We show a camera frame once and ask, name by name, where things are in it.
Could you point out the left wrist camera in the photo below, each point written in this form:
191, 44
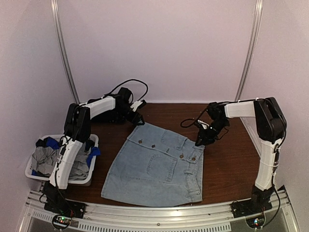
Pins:
138, 105

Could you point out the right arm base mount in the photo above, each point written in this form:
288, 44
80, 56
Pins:
246, 207

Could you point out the front aluminium rail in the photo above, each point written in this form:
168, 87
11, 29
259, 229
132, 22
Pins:
202, 218

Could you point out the blue garment in basket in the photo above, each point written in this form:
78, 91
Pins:
52, 143

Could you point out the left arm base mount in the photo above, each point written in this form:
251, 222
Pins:
73, 209

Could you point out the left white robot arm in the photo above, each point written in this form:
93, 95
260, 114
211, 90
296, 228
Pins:
77, 130

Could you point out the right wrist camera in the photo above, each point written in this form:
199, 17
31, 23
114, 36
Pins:
203, 124

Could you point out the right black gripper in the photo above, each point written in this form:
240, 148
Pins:
206, 139

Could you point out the white laundry basket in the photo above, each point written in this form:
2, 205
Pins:
91, 143

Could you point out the aluminium frame post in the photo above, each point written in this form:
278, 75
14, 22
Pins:
62, 49
257, 18

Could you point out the black t-shirt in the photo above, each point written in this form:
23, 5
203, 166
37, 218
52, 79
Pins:
111, 116

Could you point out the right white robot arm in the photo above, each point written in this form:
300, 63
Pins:
271, 128

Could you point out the right aluminium frame post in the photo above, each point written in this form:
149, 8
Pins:
257, 18

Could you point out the left aluminium frame post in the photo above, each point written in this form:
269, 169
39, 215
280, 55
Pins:
62, 49

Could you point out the grey garment in basket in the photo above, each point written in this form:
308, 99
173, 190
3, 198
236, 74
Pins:
43, 161

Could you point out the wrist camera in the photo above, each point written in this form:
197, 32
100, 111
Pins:
138, 105
203, 124

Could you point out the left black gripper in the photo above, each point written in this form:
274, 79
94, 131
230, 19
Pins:
135, 119

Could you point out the light blue denim garment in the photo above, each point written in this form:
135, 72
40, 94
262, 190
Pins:
156, 167

